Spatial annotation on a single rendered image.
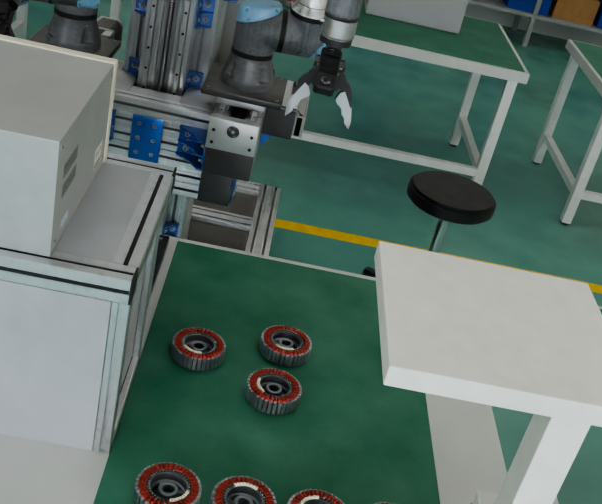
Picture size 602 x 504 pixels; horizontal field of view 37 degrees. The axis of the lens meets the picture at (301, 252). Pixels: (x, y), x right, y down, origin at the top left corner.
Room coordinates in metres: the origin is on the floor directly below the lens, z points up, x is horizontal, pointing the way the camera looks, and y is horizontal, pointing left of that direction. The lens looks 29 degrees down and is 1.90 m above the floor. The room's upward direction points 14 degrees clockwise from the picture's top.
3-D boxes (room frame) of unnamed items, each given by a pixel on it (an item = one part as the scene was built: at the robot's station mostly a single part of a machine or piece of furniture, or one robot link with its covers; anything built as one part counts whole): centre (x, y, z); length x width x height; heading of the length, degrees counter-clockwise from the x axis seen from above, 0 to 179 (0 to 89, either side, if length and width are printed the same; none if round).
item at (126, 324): (1.31, 0.27, 0.91); 0.28 x 0.03 x 0.32; 5
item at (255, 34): (2.41, 0.26, 1.20); 0.13 x 0.12 x 0.14; 101
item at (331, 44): (1.96, 0.04, 1.29); 0.09 x 0.08 x 0.12; 3
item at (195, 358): (1.51, 0.16, 0.77); 0.11 x 0.11 x 0.04
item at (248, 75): (2.41, 0.26, 1.09); 0.15 x 0.15 x 0.10
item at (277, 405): (1.43, -0.01, 0.77); 0.11 x 0.11 x 0.04
